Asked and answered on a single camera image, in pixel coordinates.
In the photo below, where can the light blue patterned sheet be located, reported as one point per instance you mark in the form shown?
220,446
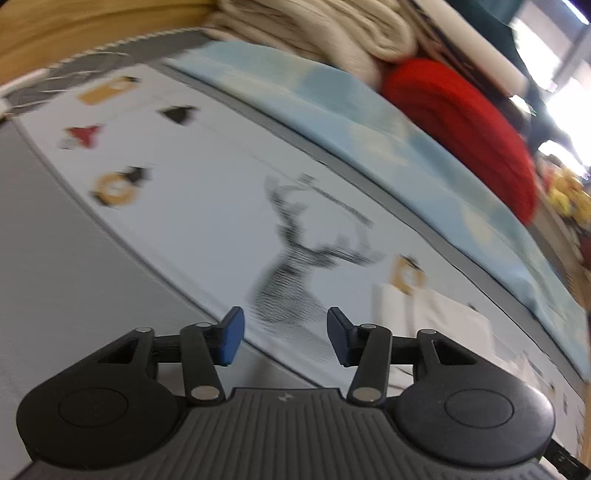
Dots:
349,119

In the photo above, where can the yellow plush toys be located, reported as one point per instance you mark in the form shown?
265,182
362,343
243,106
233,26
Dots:
570,201

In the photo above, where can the printed deer bed sheet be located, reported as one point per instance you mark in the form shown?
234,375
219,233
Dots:
231,208

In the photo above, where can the white folded pillow stack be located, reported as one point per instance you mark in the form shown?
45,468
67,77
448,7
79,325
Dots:
484,55

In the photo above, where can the white small garment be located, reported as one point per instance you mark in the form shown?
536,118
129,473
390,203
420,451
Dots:
406,314

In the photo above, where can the cream folded blanket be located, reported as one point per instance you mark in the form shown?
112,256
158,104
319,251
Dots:
354,36

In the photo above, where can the wooden bed headboard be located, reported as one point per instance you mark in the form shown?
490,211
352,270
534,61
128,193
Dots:
36,34

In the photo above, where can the dark teal shark plush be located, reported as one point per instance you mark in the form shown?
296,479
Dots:
492,20

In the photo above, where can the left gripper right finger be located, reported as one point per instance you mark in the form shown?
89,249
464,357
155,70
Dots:
368,348

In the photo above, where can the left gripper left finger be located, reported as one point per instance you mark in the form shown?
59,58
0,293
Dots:
202,348

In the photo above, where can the red folded blanket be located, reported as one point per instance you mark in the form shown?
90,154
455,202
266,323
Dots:
460,118

